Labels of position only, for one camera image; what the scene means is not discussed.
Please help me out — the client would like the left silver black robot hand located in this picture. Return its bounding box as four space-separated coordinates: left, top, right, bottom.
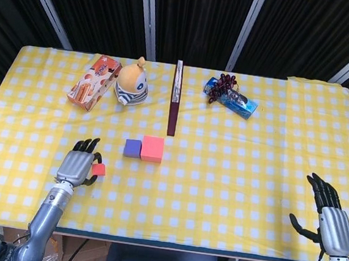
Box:
54 133 106 191

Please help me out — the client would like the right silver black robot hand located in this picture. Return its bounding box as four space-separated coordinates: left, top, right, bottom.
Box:
285 170 349 257

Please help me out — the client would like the small red foam cube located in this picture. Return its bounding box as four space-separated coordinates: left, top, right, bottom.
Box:
91 162 107 178

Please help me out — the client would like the medium purple foam cube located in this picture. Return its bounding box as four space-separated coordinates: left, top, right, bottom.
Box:
122 138 144 159

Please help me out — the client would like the large red foam cube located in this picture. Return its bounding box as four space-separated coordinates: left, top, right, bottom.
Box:
139 134 165 164

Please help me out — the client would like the yellow white checkered tablecloth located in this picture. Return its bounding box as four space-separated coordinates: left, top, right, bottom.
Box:
0 40 349 261

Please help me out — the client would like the orange snack box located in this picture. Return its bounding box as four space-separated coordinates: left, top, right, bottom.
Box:
65 51 123 116

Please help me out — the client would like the plain brown cardboard box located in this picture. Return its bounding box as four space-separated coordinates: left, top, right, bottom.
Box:
61 236 111 261

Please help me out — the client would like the yellow plush toy striped shirt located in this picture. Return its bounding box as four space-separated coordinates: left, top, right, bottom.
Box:
111 53 154 109

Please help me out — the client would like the maroon upright book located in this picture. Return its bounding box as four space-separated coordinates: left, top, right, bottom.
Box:
166 59 185 137

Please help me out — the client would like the blue cookie box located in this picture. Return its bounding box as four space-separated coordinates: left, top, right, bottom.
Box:
200 76 262 121

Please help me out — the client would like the purple grape bunch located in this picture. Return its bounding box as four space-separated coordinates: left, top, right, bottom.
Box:
208 72 242 107

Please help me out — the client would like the black pleated curtain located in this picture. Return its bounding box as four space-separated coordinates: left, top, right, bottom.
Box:
0 0 349 191

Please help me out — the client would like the black cable under table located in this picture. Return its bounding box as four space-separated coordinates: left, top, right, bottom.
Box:
62 236 89 261

